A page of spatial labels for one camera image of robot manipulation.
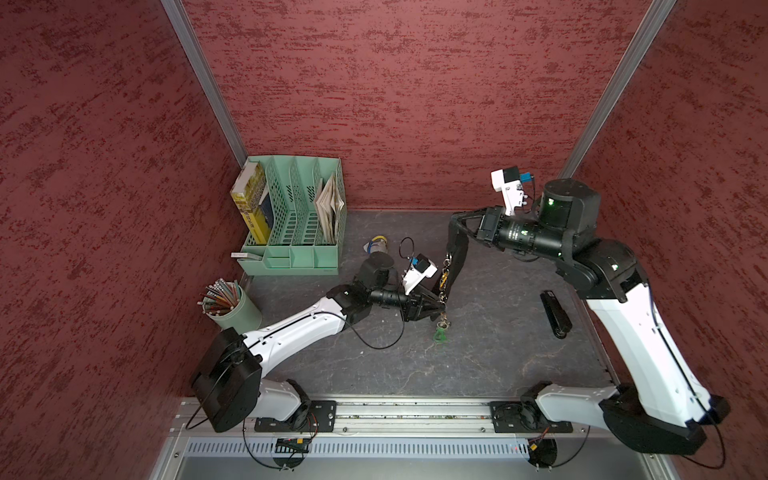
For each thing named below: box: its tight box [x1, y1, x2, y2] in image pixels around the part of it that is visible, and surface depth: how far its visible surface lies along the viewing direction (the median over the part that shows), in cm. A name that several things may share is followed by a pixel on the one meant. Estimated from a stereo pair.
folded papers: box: [316, 174, 345, 243], surface depth 98 cm
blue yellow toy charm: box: [362, 235, 388, 254], surface depth 108 cm
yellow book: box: [230, 161, 271, 245], surface depth 99 cm
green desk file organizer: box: [238, 156, 347, 276], surface depth 105 cm
